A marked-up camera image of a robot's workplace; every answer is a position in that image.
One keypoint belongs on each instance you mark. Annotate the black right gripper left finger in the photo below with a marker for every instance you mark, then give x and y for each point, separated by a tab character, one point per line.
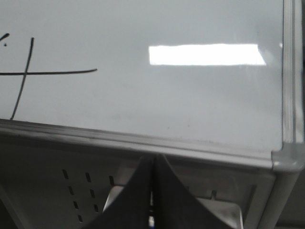
131	208

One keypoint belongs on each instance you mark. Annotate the white perforated metal stand panel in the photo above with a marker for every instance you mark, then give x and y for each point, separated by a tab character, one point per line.
53	185

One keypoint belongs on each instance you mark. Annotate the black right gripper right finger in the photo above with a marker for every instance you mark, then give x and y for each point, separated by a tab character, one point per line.
174	206

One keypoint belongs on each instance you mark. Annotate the white whiteboard with grey frame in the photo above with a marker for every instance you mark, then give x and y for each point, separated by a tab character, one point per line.
217	80

